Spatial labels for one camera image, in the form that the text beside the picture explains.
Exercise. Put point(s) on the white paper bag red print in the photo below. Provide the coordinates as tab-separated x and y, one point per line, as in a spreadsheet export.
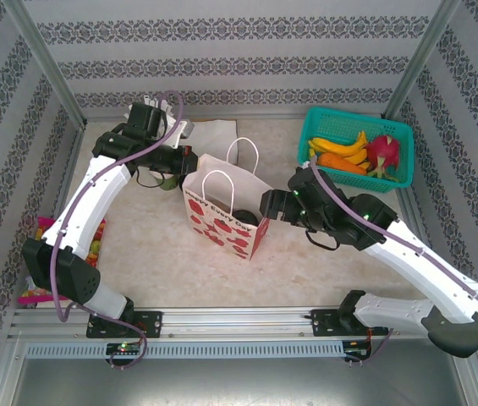
221	186

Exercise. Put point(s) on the white paper napkin stack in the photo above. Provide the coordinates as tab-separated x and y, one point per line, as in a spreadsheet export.
217	131

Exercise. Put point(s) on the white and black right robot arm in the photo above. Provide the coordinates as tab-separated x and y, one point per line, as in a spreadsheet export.
424	266

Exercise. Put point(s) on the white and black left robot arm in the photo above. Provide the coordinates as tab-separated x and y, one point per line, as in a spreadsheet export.
86	199

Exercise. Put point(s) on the white wrapped straw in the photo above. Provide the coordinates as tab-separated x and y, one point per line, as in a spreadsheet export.
149	101
127	115

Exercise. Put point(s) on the orange toy carrot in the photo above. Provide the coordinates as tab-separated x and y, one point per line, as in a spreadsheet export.
340	162

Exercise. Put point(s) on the yellow toy banana bunch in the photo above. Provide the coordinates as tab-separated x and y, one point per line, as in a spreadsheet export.
336	147

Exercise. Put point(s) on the stack of paper cups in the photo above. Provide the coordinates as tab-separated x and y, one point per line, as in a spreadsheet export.
171	182

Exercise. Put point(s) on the pink toy dragon fruit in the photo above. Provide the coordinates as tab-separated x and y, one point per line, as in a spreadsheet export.
384	152

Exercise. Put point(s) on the teal plastic basket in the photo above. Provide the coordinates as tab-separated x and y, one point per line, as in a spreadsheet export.
340	122

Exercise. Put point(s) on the colourful fruit candy bag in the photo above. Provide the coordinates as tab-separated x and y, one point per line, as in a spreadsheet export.
31	292

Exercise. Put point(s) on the aluminium table edge rail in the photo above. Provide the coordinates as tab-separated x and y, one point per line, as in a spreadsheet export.
264	116

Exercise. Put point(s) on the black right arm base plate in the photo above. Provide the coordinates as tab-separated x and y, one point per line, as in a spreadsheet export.
321	323

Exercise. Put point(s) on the aluminium frame post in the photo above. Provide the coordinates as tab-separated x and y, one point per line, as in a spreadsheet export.
40	51
424	51

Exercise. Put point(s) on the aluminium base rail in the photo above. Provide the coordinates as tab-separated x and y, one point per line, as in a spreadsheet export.
230	321

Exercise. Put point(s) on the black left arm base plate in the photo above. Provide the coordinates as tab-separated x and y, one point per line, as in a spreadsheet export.
154	323

